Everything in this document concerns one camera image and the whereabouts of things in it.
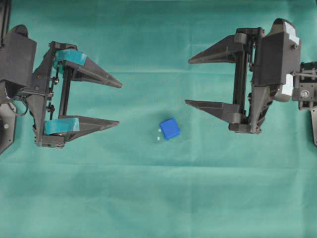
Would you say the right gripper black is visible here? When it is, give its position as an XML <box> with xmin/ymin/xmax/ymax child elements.
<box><xmin>185</xmin><ymin>27</ymin><xmax>272</xmax><ymax>134</ymax></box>

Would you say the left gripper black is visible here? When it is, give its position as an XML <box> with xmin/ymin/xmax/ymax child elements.
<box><xmin>21</xmin><ymin>41</ymin><xmax>122</xmax><ymax>148</ymax></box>

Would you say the blue block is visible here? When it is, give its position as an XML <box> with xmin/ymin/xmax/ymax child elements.
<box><xmin>159</xmin><ymin>118</ymin><xmax>180</xmax><ymax>140</ymax></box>

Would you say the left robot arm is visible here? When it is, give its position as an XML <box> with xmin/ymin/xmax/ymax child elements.
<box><xmin>0</xmin><ymin>35</ymin><xmax>122</xmax><ymax>148</ymax></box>

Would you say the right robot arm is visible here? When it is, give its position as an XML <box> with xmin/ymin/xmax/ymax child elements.
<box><xmin>186</xmin><ymin>19</ymin><xmax>317</xmax><ymax>134</ymax></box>

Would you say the green table cloth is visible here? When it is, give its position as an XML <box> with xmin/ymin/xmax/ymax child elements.
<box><xmin>0</xmin><ymin>0</ymin><xmax>317</xmax><ymax>238</ymax></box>

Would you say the black camera cable left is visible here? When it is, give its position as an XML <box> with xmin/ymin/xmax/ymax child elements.
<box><xmin>4</xmin><ymin>98</ymin><xmax>29</xmax><ymax>117</ymax></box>

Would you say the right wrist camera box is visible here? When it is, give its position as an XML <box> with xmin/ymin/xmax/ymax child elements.
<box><xmin>253</xmin><ymin>18</ymin><xmax>301</xmax><ymax>102</ymax></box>

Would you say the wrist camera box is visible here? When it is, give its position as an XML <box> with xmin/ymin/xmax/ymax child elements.
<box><xmin>253</xmin><ymin>18</ymin><xmax>301</xmax><ymax>102</ymax></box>
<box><xmin>0</xmin><ymin>24</ymin><xmax>37</xmax><ymax>87</ymax></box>

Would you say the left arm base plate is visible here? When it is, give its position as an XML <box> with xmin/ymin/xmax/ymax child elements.
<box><xmin>0</xmin><ymin>103</ymin><xmax>16</xmax><ymax>154</ymax></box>

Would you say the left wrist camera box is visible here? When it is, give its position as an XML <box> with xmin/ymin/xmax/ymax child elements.
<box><xmin>0</xmin><ymin>24</ymin><xmax>37</xmax><ymax>87</ymax></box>

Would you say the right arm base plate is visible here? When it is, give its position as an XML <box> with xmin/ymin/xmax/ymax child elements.
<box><xmin>310</xmin><ymin>107</ymin><xmax>317</xmax><ymax>146</ymax></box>

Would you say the black aluminium frame rail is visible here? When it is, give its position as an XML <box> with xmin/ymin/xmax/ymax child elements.
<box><xmin>0</xmin><ymin>0</ymin><xmax>11</xmax><ymax>48</ymax></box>

